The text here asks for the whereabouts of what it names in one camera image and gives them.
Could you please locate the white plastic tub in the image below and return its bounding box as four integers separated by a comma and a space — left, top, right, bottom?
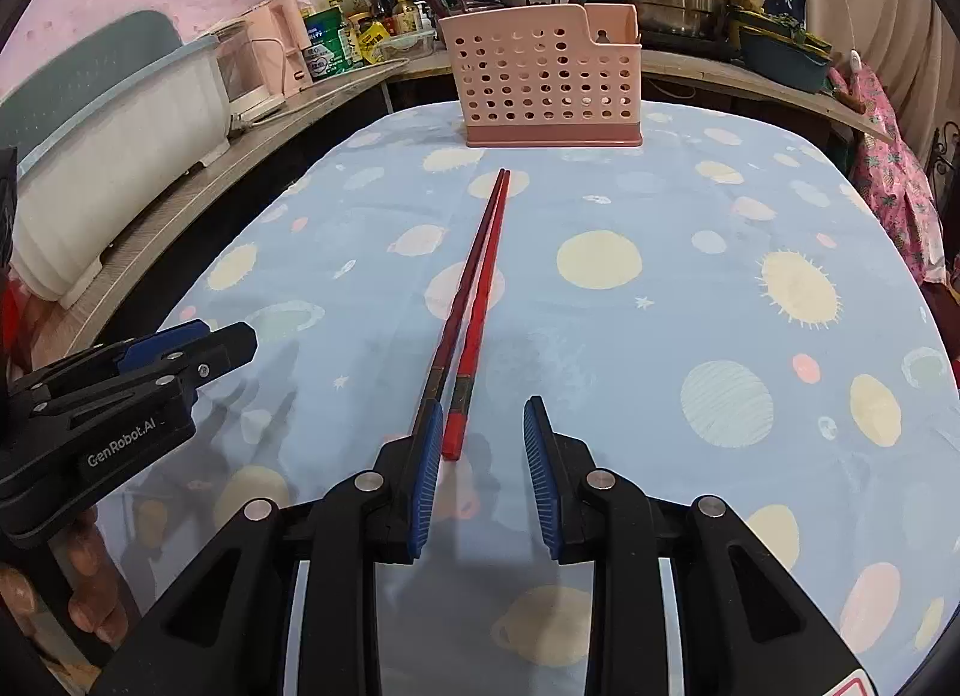
0, 9, 233, 308

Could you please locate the blue plastic basin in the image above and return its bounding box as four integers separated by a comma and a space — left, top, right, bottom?
738, 28, 833, 94

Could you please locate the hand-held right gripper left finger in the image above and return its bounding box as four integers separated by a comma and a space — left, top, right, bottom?
94, 400, 446, 696

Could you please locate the person's left hand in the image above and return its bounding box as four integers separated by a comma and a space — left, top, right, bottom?
0, 505, 130, 649

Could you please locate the yellow packet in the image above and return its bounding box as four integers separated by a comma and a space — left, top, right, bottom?
359, 20, 392, 64

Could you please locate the pink floral garment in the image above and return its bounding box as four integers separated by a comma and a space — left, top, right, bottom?
847, 61, 958, 286

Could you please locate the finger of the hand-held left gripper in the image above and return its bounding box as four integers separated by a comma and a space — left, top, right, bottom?
37, 322, 259, 406
7, 319, 214, 391

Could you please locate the clear food container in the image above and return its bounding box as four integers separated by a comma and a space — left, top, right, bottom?
374, 28, 437, 64

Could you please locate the pink kitchen appliance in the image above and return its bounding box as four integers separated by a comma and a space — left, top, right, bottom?
258, 0, 313, 98

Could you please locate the dark brown-red chopstick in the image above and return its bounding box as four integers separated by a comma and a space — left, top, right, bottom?
421, 169, 505, 412

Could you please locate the pink perforated utensil basket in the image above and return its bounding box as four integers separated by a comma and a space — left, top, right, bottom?
437, 3, 645, 149

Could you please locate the blue planet-print tablecloth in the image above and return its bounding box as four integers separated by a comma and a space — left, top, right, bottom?
90, 100, 960, 696

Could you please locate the green and white tin can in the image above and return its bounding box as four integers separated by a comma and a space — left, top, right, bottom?
303, 9, 354, 77

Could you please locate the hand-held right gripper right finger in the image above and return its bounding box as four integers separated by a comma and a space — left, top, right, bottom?
523, 396, 871, 696

